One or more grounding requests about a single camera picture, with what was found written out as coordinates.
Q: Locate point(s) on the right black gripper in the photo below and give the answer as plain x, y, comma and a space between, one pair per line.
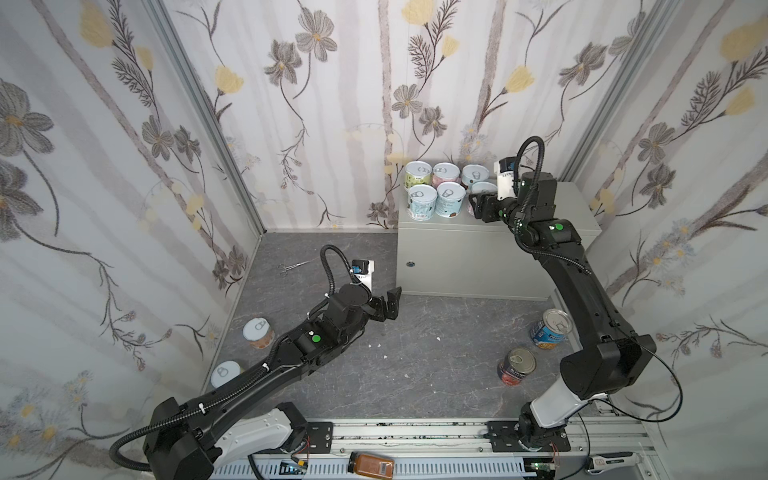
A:
489, 207

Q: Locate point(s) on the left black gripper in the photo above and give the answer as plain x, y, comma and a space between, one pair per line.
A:
381, 306

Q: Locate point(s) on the pink label can back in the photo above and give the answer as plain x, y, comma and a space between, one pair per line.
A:
483, 189

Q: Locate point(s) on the pink label can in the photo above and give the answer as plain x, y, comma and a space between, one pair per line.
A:
444, 172
483, 189

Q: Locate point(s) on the teal can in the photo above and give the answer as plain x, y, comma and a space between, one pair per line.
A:
450, 197
421, 202
473, 173

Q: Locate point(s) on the pink label can front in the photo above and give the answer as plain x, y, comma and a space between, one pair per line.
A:
444, 172

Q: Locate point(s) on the green label can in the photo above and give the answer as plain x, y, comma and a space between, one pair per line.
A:
417, 173

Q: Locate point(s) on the blue label can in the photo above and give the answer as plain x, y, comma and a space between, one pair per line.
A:
551, 329

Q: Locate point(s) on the red dark label can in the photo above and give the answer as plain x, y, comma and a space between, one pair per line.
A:
515, 366

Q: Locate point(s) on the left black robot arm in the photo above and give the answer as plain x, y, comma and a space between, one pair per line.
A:
191, 440

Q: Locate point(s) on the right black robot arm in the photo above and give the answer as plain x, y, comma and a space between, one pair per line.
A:
612, 354

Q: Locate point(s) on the grey metal cabinet box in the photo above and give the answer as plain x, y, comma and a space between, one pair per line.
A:
465, 257

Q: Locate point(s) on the orange label can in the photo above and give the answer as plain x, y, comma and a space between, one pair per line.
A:
258, 332

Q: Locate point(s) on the orange brown bottle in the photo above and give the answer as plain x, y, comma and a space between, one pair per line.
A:
371, 466

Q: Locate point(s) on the yellow label can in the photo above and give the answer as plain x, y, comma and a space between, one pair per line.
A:
224, 373

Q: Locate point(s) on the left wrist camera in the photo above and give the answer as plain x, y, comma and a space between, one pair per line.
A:
363, 270

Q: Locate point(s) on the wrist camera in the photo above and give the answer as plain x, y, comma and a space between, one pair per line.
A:
505, 180
363, 270

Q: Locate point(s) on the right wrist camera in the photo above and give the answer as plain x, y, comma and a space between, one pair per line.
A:
505, 180

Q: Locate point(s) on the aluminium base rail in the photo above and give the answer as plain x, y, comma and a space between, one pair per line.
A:
455, 448

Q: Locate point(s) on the white handled tool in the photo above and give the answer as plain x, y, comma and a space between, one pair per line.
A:
598, 464

